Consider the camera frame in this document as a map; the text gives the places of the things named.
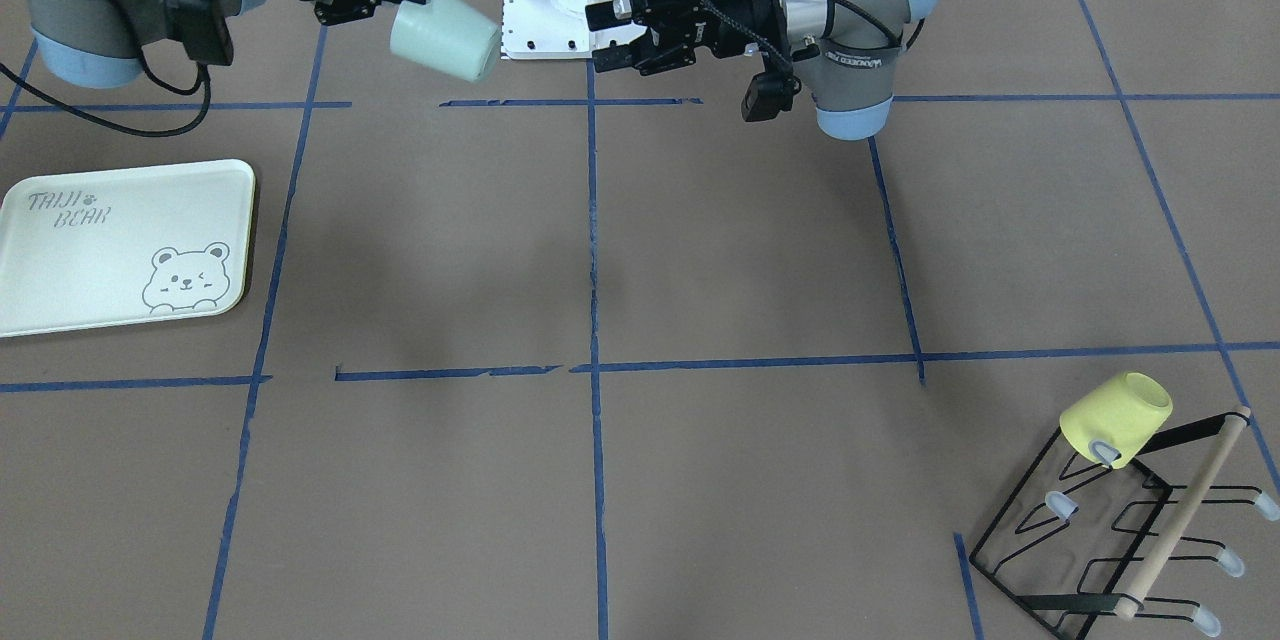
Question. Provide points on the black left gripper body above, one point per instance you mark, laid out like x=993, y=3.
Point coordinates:
x=733, y=20

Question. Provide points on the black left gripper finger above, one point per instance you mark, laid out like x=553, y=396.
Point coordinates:
x=608, y=15
x=617, y=57

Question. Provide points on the pale green plastic cup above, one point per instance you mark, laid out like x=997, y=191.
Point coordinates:
x=447, y=36

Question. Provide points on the cream bear print tray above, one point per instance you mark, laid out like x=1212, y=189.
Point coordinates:
x=126, y=246

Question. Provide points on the yellow plastic cup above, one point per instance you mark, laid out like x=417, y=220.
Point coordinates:
x=1112, y=422

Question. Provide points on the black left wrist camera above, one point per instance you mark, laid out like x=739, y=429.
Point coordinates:
x=769, y=94

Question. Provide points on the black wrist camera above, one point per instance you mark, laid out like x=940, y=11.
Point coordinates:
x=201, y=27
x=769, y=94

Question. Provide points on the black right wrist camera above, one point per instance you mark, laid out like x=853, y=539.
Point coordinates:
x=201, y=27

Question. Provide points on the black wire cup rack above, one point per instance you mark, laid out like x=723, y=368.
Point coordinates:
x=1077, y=541

